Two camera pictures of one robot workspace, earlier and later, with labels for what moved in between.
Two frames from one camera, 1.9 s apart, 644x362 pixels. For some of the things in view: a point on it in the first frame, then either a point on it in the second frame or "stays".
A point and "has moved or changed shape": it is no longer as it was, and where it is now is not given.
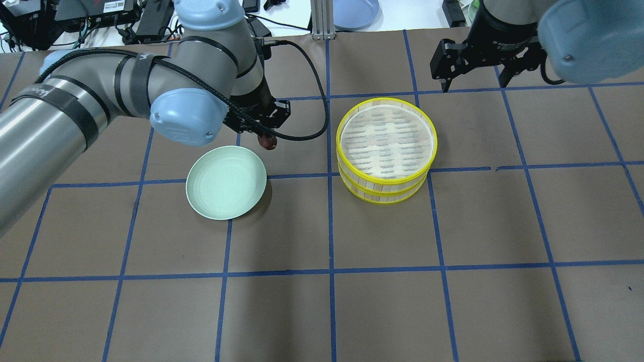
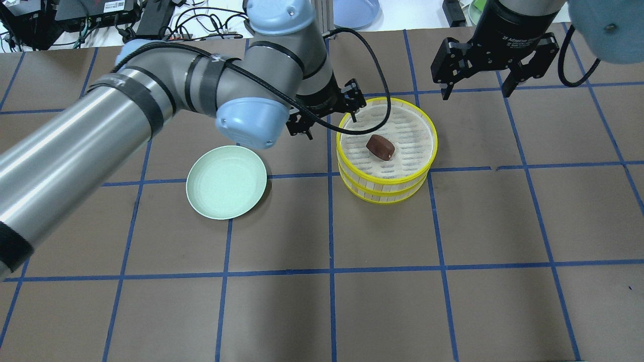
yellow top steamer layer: x=386 y=145 stays
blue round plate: x=357 y=15 stays
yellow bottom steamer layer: x=375 y=197 stays
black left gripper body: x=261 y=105 -> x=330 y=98
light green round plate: x=226 y=182 stays
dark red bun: x=268 y=142 has moved or changed shape
